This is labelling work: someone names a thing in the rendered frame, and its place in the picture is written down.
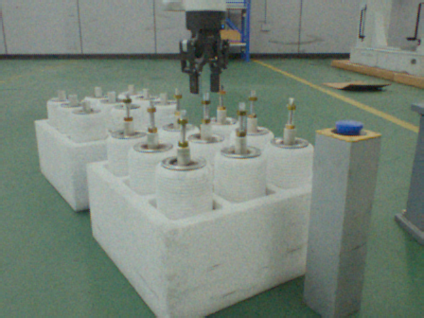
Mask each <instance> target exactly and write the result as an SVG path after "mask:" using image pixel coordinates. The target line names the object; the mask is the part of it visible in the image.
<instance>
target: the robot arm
mask: <svg viewBox="0 0 424 318"><path fill-rule="evenodd" d="M162 10H163V11H185V17H186V29H187V30H190V39H189V40H180V42H179V45H180V60H181V66H182V72H183V73H186V74H187V75H189V87H190V95H191V96H192V97H201V96H202V77H200V75H201V74H202V70H203V66H204V65H205V64H206V63H208V65H209V67H210V72H212V73H210V92H217V93H218V92H220V91H221V73H222V72H223V70H224V69H227V68H228V57H229V47H230V40H229V39H222V38H221V34H220V31H221V30H225V0H164V1H162ZM195 57H196V58H197V59H195ZM222 57H223V58H222ZM186 60H188V62H189V66H188V67H187V66H186ZM222 60H223V63H221V61H222ZM196 64H197V69H195V65H196Z"/></svg>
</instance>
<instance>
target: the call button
mask: <svg viewBox="0 0 424 318"><path fill-rule="evenodd" d="M362 127H363V124H362V123H361V122H360V121H356V120H338V121H337V122H336V128H337V129H338V132H339V133H348V134H356V133H360V130H362Z"/></svg>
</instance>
